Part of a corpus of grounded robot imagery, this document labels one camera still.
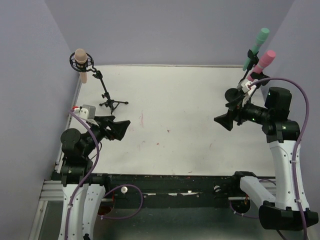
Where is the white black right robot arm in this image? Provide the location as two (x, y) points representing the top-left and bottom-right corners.
(214, 87), (319, 231)

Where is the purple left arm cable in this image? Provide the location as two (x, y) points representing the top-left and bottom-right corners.
(64, 108), (145, 240)

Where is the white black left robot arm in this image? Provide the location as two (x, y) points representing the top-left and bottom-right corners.
(58, 116), (131, 240)

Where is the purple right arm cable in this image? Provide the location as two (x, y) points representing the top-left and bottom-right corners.
(229, 77), (311, 240)

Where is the beige toy microphone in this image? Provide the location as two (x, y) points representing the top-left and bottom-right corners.
(74, 48), (88, 84)

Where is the black round-base clip mic stand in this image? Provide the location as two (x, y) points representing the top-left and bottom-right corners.
(224, 49), (259, 103)

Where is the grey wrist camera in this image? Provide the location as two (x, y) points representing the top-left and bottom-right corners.
(237, 79), (257, 107)
(74, 104), (96, 124)

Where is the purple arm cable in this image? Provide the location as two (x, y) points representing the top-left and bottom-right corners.
(64, 108), (145, 240)
(229, 77), (311, 240)

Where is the black tripod shock-mount stand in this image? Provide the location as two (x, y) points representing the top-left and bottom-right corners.
(69, 52), (129, 115)

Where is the mint green toy microphone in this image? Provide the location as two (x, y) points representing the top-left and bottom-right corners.
(242, 27), (270, 71)

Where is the aluminium extrusion rail frame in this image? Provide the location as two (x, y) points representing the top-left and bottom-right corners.
(27, 65), (311, 240)

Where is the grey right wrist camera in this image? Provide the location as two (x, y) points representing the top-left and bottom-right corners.
(237, 79), (257, 107)

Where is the black robot base mounting bar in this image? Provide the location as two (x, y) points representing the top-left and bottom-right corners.
(51, 171), (266, 210)

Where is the pink toy microphone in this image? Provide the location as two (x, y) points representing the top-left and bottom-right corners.
(251, 50), (276, 74)

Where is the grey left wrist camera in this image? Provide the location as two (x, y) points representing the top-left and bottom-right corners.
(74, 104), (96, 124)

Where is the black round-base clamp stand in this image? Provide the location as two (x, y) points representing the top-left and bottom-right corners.
(250, 72), (270, 88)

